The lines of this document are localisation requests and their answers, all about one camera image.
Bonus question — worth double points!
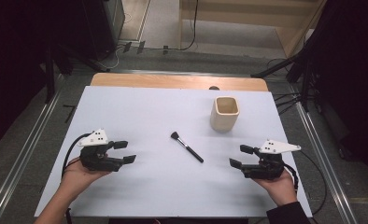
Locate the light wooden shelf unit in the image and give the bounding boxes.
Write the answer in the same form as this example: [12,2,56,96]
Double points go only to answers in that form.
[177,0,329,59]

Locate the black curtain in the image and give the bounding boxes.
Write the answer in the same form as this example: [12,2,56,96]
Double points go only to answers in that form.
[309,0,368,185]
[0,0,90,152]

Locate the beige square cup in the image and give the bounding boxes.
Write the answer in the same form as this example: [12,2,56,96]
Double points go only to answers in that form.
[209,95,241,133]

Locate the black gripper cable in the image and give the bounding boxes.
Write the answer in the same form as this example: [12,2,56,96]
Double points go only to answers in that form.
[284,150,328,217]
[62,133,93,179]

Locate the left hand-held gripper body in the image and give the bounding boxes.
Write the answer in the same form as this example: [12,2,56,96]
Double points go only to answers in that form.
[77,128,124,173]

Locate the black makeup brush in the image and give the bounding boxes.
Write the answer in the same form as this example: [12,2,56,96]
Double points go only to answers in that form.
[170,131,205,163]

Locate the white floor cable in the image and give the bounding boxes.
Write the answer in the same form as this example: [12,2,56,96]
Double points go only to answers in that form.
[105,44,125,71]

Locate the black tripod stand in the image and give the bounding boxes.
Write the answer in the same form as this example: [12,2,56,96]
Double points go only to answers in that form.
[250,50,317,115]

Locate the black cabinet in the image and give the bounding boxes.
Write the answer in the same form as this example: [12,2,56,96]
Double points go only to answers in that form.
[80,0,126,63]

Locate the silver floor rail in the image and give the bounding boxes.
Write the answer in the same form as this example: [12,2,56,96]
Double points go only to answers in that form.
[0,88,64,224]
[289,85,360,224]

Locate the person's left hand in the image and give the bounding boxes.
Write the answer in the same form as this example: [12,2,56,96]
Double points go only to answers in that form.
[61,156,112,203]

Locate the black hanging cable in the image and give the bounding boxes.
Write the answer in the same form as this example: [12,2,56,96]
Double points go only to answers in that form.
[179,0,201,51]

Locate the person's right hand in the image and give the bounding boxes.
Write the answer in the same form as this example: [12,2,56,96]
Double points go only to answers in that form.
[252,168,299,207]

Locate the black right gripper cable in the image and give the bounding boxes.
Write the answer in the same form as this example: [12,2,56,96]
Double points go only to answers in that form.
[284,150,328,217]

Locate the wooden table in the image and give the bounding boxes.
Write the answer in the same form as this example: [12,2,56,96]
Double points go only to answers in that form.
[90,72,269,92]

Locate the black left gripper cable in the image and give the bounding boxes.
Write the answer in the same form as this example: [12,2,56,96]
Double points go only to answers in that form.
[62,133,93,179]

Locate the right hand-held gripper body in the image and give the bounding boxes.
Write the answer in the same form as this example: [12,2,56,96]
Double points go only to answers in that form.
[241,139,302,181]

